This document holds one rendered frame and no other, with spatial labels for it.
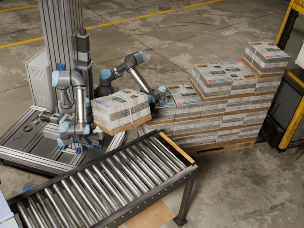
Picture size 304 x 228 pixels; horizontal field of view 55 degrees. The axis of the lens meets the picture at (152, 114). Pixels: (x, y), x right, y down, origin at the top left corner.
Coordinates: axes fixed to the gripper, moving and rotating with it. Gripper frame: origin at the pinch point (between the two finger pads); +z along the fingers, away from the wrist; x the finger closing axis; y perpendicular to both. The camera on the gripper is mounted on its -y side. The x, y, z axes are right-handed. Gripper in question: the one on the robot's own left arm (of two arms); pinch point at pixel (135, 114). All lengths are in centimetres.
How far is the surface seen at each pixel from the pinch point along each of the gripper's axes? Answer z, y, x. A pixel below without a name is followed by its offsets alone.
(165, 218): -2, -109, 16
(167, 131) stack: -48, -44, -20
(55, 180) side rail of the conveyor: 83, -20, 7
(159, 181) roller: 21, -36, 50
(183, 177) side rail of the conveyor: 1, -40, 56
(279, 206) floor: -108, -131, 74
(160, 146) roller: -4.9, -26.5, 23.2
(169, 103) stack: -49, -9, -12
